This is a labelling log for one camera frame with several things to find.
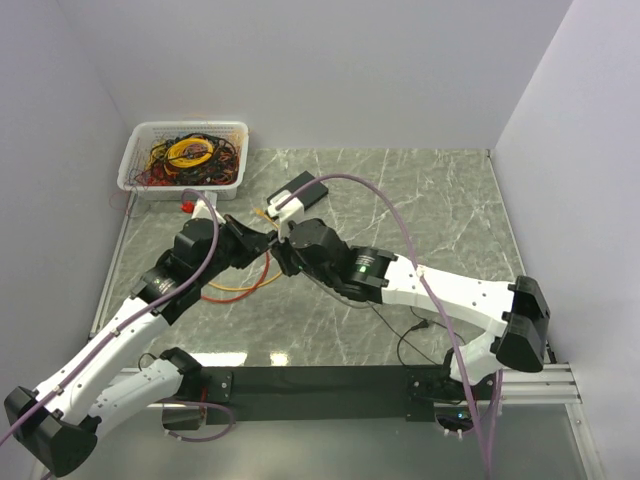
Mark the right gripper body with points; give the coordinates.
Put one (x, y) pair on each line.
(292, 264)

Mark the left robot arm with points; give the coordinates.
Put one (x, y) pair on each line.
(58, 420)

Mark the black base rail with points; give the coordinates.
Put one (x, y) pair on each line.
(323, 392)

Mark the aluminium frame rail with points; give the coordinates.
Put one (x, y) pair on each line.
(555, 384)

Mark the black network switch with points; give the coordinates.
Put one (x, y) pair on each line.
(309, 197)

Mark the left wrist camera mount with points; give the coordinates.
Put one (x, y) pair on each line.
(198, 208)

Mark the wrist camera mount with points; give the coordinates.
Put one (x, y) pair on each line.
(198, 208)
(286, 210)

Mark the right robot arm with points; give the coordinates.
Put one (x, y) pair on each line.
(514, 316)

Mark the white plastic basket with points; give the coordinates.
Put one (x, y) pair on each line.
(162, 158)

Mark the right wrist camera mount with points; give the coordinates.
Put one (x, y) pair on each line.
(286, 210)

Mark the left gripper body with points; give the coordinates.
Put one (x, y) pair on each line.
(235, 248)

